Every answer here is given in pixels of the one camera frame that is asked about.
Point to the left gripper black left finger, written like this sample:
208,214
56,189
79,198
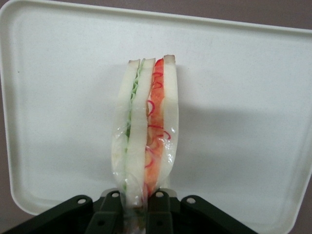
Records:
80,217

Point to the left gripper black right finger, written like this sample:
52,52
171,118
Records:
185,217

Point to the triangle sandwich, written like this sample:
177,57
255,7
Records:
139,122

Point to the cream plastic tray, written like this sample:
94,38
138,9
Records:
61,97

